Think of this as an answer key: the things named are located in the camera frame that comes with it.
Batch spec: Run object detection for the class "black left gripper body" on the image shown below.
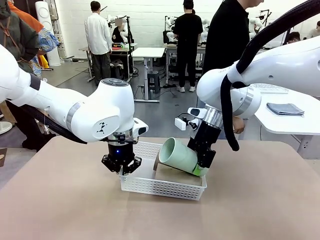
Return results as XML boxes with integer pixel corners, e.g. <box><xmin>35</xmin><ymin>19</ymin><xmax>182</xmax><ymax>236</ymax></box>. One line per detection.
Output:
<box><xmin>106</xmin><ymin>141</ymin><xmax>136</xmax><ymax>168</ymax></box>

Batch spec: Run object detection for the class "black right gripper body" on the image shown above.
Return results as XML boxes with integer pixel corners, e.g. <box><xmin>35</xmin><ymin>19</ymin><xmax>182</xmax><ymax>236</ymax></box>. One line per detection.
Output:
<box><xmin>186</xmin><ymin>118</ymin><xmax>224</xmax><ymax>155</ymax></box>

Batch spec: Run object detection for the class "pale green cup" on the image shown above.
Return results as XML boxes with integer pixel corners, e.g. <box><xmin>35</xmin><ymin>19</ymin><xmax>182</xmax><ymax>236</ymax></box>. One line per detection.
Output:
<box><xmin>158</xmin><ymin>136</ymin><xmax>209</xmax><ymax>177</ymax></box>

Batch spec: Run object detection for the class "white perforated plastic basket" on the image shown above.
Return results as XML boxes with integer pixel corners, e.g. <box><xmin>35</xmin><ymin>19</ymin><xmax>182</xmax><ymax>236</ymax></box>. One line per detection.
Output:
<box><xmin>119</xmin><ymin>140</ymin><xmax>208</xmax><ymax>202</ymax></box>

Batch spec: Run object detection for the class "blue-grey cleaning cloth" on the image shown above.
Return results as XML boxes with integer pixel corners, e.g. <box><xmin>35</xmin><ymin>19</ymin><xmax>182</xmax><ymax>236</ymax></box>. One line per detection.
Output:
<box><xmin>265</xmin><ymin>102</ymin><xmax>306</xmax><ymax>117</ymax></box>

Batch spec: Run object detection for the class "person's left hand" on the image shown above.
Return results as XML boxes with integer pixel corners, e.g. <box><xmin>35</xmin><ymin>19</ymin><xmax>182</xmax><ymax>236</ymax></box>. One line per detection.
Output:
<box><xmin>232</xmin><ymin>116</ymin><xmax>246</xmax><ymax>135</ymax></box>

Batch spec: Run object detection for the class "grey plastic stool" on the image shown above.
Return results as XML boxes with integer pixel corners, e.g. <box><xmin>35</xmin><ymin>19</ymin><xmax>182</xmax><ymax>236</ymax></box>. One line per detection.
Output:
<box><xmin>146</xmin><ymin>70</ymin><xmax>161</xmax><ymax>95</ymax></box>

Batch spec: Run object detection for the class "white rounded side table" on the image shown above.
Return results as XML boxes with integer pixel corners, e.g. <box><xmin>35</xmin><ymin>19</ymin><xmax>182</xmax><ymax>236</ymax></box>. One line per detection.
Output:
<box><xmin>249</xmin><ymin>83</ymin><xmax>320</xmax><ymax>160</ymax></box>

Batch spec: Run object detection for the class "dark stool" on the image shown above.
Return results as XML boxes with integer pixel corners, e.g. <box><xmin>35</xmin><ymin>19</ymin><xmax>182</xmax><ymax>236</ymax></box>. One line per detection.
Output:
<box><xmin>109</xmin><ymin>59</ymin><xmax>124</xmax><ymax>80</ymax></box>

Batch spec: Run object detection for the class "background person in black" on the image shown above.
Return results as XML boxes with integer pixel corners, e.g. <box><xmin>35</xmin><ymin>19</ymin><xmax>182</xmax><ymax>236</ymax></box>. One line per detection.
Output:
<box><xmin>172</xmin><ymin>0</ymin><xmax>204</xmax><ymax>93</ymax></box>

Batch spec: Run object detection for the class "person in black shirt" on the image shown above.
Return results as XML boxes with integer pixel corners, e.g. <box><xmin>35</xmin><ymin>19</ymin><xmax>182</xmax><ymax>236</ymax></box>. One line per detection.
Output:
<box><xmin>202</xmin><ymin>0</ymin><xmax>265</xmax><ymax>140</ymax></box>

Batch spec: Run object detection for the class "white standing desk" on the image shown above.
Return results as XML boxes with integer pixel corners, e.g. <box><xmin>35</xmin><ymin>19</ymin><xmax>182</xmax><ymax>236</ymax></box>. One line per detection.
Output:
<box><xmin>131</xmin><ymin>47</ymin><xmax>166</xmax><ymax>104</ymax></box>

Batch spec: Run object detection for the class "white round fan base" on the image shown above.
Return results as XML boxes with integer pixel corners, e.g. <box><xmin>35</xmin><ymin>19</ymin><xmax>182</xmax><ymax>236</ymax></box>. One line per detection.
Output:
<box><xmin>0</xmin><ymin>121</ymin><xmax>13</xmax><ymax>136</ymax></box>

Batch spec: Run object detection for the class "person in white shirt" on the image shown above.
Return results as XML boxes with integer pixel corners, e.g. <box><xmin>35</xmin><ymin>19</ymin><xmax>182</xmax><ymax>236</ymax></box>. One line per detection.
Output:
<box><xmin>84</xmin><ymin>0</ymin><xmax>114</xmax><ymax>87</ymax></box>

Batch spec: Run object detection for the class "yellow cone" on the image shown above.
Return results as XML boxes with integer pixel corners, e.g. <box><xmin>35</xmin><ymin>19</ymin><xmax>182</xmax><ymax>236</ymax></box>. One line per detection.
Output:
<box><xmin>39</xmin><ymin>54</ymin><xmax>50</xmax><ymax>70</ymax></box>

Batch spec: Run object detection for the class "seated person in black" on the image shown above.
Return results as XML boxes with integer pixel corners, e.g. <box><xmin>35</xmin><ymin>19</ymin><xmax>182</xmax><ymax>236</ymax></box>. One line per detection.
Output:
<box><xmin>286</xmin><ymin>31</ymin><xmax>302</xmax><ymax>45</ymax></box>

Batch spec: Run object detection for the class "white tower air conditioner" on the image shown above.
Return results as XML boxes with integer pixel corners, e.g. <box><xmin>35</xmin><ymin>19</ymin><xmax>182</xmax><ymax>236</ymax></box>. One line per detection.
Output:
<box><xmin>34</xmin><ymin>0</ymin><xmax>62</xmax><ymax>67</ymax></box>

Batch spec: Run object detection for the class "seated person in grey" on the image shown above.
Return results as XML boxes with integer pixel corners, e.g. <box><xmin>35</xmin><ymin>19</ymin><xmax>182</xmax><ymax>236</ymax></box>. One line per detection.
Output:
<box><xmin>306</xmin><ymin>20</ymin><xmax>320</xmax><ymax>40</ymax></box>

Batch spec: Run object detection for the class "mannequin with dark vest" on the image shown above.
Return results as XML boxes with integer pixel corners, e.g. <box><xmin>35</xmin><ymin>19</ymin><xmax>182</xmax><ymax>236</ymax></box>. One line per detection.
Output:
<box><xmin>0</xmin><ymin>0</ymin><xmax>57</xmax><ymax>152</ymax></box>

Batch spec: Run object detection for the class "mannequin in orange clothes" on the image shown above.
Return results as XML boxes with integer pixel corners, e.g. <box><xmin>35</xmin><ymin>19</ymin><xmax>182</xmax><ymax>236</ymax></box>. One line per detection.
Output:
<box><xmin>7</xmin><ymin>0</ymin><xmax>62</xmax><ymax>83</ymax></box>

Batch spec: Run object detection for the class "black left arm cable sleeve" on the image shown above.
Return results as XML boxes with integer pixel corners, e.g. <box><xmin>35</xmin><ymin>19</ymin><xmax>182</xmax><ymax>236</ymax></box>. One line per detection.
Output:
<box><xmin>9</xmin><ymin>99</ymin><xmax>88</xmax><ymax>145</ymax></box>

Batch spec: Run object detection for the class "black arm cable sleeve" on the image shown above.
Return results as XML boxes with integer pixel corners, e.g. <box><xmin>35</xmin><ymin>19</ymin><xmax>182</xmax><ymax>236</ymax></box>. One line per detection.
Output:
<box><xmin>9</xmin><ymin>99</ymin><xmax>88</xmax><ymax>145</ymax></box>
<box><xmin>220</xmin><ymin>0</ymin><xmax>320</xmax><ymax>152</ymax></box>

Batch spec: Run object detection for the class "white wire rack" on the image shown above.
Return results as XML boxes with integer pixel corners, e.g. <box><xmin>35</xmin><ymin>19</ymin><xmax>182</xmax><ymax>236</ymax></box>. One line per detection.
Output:
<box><xmin>250</xmin><ymin>83</ymin><xmax>290</xmax><ymax>95</ymax></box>

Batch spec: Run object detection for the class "black right arm cable sleeve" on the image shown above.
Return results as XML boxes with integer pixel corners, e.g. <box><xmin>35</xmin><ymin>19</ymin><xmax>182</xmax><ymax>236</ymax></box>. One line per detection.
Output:
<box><xmin>220</xmin><ymin>0</ymin><xmax>320</xmax><ymax>152</ymax></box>

